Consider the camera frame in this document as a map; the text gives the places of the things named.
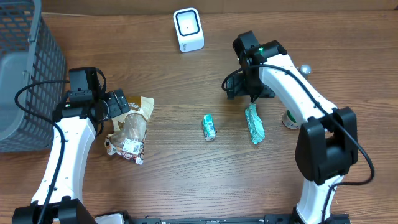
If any teal white packet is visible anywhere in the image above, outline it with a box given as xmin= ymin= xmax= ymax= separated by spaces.
xmin=245 ymin=103 xmax=265 ymax=145

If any green white round jar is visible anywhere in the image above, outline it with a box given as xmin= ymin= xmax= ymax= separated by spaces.
xmin=282 ymin=110 xmax=299 ymax=129

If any brown Pantree snack pouch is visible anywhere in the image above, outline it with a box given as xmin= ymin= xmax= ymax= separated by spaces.
xmin=104 ymin=96 xmax=154 ymax=165

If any teal white carton pack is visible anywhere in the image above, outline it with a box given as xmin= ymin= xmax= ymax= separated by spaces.
xmin=202 ymin=114 xmax=216 ymax=141

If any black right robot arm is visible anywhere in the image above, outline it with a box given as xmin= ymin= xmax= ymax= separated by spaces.
xmin=222 ymin=31 xmax=358 ymax=223

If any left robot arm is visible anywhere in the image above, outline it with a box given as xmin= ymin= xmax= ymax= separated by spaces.
xmin=12 ymin=67 xmax=129 ymax=223

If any grey plastic mesh basket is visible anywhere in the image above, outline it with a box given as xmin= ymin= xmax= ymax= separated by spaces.
xmin=1 ymin=0 xmax=67 ymax=152

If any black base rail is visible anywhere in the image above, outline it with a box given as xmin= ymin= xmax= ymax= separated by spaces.
xmin=131 ymin=215 xmax=292 ymax=224

